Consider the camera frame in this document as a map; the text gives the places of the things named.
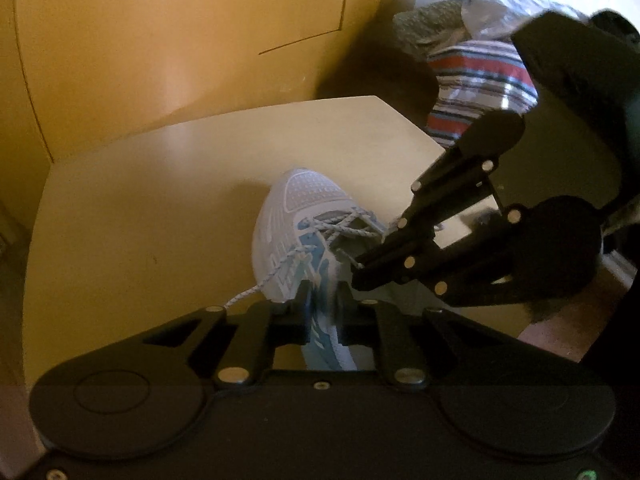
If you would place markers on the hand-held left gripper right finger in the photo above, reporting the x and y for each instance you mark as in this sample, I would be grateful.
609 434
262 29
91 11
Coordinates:
345 315

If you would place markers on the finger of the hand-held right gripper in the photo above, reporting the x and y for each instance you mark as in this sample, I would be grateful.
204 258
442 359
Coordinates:
425 267
450 185

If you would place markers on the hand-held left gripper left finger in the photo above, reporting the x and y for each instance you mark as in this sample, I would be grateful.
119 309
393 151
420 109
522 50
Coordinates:
304 312

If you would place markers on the white shoelace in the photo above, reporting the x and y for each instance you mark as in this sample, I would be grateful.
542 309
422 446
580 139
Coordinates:
350 232

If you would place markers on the white and blue sneaker shoe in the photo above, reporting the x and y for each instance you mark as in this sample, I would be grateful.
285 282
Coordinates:
295 210

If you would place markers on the striped blanket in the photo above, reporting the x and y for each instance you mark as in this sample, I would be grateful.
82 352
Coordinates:
475 90

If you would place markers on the clear plastic bag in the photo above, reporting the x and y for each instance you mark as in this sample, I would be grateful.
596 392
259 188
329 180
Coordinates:
505 5

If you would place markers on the green patterned cloth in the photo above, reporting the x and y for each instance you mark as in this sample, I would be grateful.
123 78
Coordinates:
425 25

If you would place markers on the wooden wardrobe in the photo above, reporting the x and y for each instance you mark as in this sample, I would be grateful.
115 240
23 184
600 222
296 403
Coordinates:
175 50

